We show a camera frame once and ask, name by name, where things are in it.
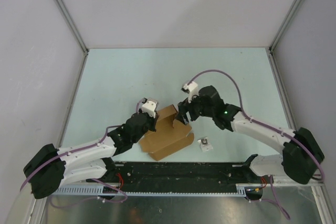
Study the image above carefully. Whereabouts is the small clear plastic packet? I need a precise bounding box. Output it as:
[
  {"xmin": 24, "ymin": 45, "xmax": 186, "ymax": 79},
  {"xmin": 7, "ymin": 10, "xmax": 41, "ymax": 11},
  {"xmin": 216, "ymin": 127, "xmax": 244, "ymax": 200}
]
[{"xmin": 197, "ymin": 137, "xmax": 213, "ymax": 152}]

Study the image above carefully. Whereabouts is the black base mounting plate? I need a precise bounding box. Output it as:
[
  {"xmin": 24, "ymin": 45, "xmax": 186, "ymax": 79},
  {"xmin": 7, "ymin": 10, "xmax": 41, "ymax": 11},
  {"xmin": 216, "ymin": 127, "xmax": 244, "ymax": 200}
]
[{"xmin": 86, "ymin": 159, "xmax": 275, "ymax": 186}]

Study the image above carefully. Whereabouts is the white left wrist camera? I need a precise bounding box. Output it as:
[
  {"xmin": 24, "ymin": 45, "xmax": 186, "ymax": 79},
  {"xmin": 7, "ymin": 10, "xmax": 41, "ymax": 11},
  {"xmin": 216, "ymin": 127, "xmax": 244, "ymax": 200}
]
[{"xmin": 141, "ymin": 98, "xmax": 159, "ymax": 118}]

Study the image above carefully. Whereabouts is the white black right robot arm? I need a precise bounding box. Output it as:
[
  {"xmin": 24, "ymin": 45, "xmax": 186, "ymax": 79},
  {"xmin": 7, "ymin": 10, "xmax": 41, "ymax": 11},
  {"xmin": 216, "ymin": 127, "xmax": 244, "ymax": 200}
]
[{"xmin": 175, "ymin": 82, "xmax": 324, "ymax": 185}]

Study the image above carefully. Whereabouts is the aluminium rail right side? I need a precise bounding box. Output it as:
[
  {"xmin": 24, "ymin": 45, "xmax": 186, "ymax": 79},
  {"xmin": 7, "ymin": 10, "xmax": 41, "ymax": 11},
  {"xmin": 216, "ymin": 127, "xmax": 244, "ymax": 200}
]
[{"xmin": 266, "ymin": 48, "xmax": 298, "ymax": 130}]

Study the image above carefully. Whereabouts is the aluminium corner post left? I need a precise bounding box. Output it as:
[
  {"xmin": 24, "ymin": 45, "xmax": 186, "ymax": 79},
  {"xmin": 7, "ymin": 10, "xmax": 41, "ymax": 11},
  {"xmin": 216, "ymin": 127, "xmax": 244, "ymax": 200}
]
[{"xmin": 54, "ymin": 0, "xmax": 89, "ymax": 55}]

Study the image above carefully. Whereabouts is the aluminium corner post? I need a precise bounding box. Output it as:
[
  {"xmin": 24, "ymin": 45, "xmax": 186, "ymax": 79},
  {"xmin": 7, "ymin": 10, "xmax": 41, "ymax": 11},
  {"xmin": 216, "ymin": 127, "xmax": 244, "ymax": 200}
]
[
  {"xmin": 269, "ymin": 0, "xmax": 304, "ymax": 54},
  {"xmin": 54, "ymin": 0, "xmax": 89, "ymax": 55}
]

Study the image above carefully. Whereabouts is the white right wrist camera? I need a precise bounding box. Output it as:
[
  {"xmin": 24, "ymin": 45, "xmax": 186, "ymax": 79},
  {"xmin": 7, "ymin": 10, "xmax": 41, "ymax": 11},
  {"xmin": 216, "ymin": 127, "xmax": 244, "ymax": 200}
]
[{"xmin": 181, "ymin": 81, "xmax": 198, "ymax": 103}]

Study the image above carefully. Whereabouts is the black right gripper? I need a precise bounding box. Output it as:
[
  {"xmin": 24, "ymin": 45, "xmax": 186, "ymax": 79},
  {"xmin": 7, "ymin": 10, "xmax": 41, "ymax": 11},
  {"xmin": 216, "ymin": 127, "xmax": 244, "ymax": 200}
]
[{"xmin": 174, "ymin": 90, "xmax": 214, "ymax": 126}]

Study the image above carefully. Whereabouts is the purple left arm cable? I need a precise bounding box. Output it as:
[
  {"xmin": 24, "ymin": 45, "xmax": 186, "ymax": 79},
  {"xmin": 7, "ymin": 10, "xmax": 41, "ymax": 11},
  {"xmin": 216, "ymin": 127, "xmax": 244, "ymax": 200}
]
[{"xmin": 19, "ymin": 99, "xmax": 129, "ymax": 208}]

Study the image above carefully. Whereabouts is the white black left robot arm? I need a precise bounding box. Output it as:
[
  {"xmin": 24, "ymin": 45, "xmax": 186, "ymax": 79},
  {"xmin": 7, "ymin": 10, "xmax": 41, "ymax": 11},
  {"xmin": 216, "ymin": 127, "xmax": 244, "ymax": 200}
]
[{"xmin": 23, "ymin": 111, "xmax": 158, "ymax": 199}]

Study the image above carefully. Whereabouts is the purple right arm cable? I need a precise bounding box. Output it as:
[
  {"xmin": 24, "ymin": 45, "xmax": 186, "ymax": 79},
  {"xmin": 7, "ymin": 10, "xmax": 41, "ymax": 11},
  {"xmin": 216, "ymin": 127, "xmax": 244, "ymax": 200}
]
[{"xmin": 187, "ymin": 69, "xmax": 326, "ymax": 220}]

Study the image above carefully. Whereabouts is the grey slotted cable duct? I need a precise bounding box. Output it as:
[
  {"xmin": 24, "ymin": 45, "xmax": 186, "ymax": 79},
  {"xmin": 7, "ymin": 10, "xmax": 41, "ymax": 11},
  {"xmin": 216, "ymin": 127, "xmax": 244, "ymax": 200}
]
[{"xmin": 52, "ymin": 184, "xmax": 261, "ymax": 197}]

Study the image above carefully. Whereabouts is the aluminium front rail profile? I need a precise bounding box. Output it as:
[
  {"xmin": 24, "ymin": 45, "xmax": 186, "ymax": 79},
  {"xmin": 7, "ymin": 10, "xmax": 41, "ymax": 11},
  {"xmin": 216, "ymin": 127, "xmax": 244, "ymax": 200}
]
[{"xmin": 272, "ymin": 173, "xmax": 323, "ymax": 186}]

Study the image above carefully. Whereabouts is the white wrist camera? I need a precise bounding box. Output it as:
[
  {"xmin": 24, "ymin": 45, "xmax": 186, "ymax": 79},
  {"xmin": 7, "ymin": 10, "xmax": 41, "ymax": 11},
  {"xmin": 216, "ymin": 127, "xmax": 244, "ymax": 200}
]
[
  {"xmin": 181, "ymin": 81, "xmax": 198, "ymax": 103},
  {"xmin": 141, "ymin": 98, "xmax": 159, "ymax": 118}
]

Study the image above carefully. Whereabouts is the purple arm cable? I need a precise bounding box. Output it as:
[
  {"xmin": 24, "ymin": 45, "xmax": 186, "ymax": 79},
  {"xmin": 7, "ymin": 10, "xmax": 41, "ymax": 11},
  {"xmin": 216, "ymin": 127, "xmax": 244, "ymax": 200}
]
[
  {"xmin": 19, "ymin": 99, "xmax": 129, "ymax": 208},
  {"xmin": 187, "ymin": 69, "xmax": 326, "ymax": 220}
]

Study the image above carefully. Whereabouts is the brown cardboard box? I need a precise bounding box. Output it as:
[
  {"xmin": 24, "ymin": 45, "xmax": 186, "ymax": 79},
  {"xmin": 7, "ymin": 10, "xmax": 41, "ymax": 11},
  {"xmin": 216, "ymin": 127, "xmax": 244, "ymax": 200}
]
[{"xmin": 139, "ymin": 105, "xmax": 194, "ymax": 161}]

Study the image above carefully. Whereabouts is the aluminium corner post right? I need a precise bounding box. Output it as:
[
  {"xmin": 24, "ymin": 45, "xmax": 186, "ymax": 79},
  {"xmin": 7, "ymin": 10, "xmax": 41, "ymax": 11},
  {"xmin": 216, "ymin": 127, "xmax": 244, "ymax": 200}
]
[{"xmin": 269, "ymin": 0, "xmax": 304, "ymax": 54}]

